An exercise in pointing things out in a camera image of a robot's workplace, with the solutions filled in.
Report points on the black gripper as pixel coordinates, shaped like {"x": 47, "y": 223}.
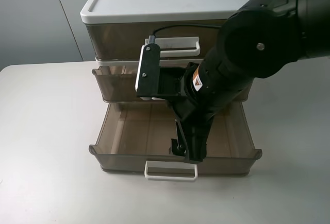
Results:
{"x": 194, "y": 121}

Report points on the smoked drawer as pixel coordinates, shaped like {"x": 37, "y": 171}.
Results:
{"x": 136, "y": 138}
{"x": 117, "y": 83}
{"x": 123, "y": 41}

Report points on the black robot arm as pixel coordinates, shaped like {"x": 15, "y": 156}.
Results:
{"x": 255, "y": 42}

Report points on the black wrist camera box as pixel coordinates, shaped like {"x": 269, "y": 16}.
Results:
{"x": 148, "y": 72}

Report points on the white plastic drawer cabinet frame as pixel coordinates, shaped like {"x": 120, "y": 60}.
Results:
{"x": 140, "y": 11}

